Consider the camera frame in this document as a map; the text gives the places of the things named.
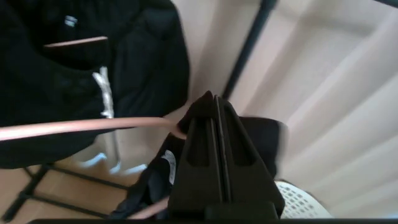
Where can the black garment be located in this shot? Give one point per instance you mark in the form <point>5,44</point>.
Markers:
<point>140,77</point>
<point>199,107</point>

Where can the pink clothes hanger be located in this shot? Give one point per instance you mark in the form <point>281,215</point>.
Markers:
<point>77,41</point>
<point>77,126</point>

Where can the white laundry basket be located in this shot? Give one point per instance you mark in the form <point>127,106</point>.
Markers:
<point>298,202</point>

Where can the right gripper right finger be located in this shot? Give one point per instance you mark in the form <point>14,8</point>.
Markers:
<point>252,183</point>

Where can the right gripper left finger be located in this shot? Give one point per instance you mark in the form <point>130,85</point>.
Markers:
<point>192,186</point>

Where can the black clothes rack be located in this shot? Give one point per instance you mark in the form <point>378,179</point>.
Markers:
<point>245,49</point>

